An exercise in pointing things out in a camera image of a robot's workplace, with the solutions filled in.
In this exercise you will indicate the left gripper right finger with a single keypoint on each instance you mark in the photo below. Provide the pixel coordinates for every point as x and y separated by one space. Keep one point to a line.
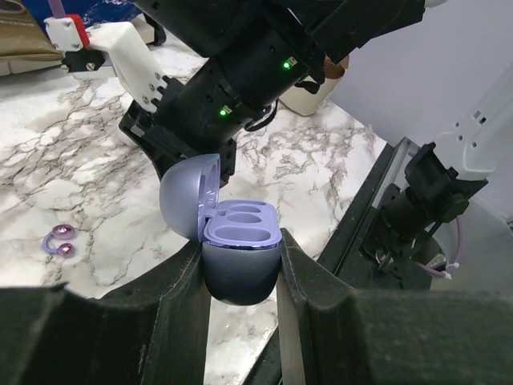
429 337

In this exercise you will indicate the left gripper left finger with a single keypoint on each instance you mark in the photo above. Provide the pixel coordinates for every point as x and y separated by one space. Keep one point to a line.
152 330

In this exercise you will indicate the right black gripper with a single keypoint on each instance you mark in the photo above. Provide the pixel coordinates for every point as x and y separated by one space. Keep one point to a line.
166 141

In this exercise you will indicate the lavender earbud charging case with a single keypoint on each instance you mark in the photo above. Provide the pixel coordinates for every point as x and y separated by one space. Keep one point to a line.
240 239

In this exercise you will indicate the purple earbud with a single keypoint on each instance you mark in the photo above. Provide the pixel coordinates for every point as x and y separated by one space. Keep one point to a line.
58 241

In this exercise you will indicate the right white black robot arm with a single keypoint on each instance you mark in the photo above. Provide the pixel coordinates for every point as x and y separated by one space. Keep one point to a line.
255 51

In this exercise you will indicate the blue Doritos bag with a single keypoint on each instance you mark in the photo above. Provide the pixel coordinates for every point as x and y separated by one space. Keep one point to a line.
101 11

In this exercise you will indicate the brown snack bag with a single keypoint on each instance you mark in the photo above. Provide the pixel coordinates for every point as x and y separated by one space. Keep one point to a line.
24 46

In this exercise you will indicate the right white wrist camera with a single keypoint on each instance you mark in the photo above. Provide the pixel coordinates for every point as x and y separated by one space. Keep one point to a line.
113 48

